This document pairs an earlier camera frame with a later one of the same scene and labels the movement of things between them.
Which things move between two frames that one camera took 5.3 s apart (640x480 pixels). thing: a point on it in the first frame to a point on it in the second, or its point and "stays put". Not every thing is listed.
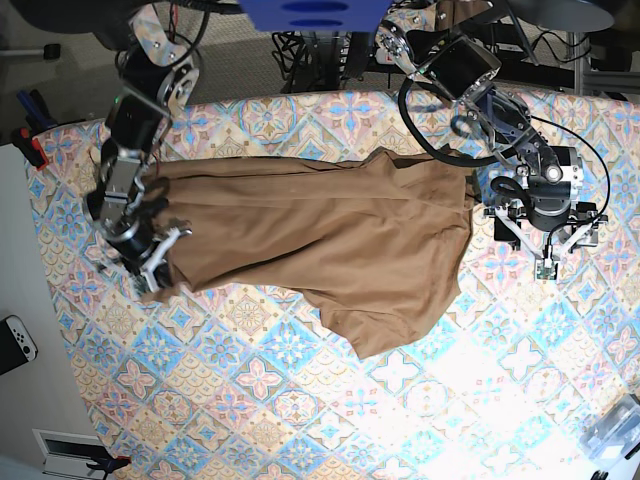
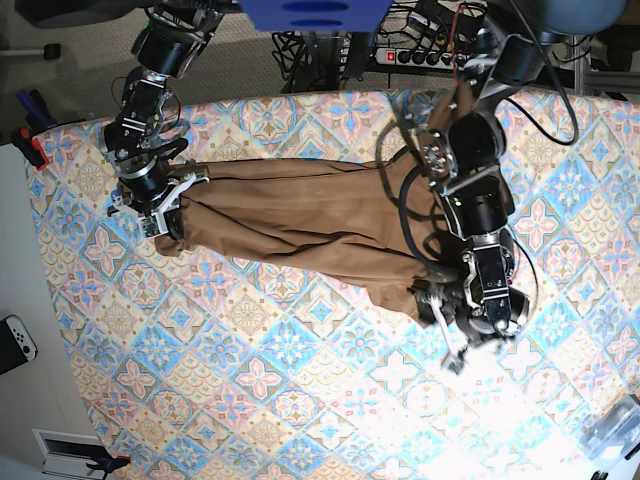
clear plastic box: (614, 434) stays put
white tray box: (67, 453) stays put
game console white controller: (17, 345) stays put
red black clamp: (38, 118) stays put
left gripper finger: (163, 275) to (174, 222)
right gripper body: (544, 245) to (458, 343)
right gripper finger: (503, 233) to (425, 313)
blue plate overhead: (314, 15) stays put
